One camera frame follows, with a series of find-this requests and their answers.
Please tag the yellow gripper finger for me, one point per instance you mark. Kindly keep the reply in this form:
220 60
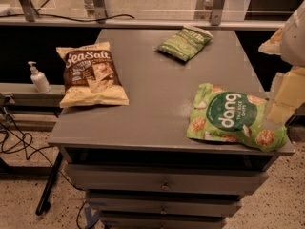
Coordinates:
287 94

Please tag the brown sea salt chip bag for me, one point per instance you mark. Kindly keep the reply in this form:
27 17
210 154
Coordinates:
90 77

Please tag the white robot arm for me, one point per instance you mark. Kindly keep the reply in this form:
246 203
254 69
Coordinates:
289 42

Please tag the green dang rice chip bag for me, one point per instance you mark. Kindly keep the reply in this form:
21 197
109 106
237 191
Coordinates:
226 116

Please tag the small green chip bag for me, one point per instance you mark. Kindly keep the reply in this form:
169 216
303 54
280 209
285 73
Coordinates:
187 43

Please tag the grey drawer cabinet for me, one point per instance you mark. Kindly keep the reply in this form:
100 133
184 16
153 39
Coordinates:
135 163

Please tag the white pump dispenser bottle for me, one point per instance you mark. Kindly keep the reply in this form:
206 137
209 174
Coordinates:
39 80

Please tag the black stand leg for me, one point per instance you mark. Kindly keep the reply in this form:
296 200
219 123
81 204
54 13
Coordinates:
44 205

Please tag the metal railing frame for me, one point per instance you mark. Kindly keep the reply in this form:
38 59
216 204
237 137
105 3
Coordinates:
253 15

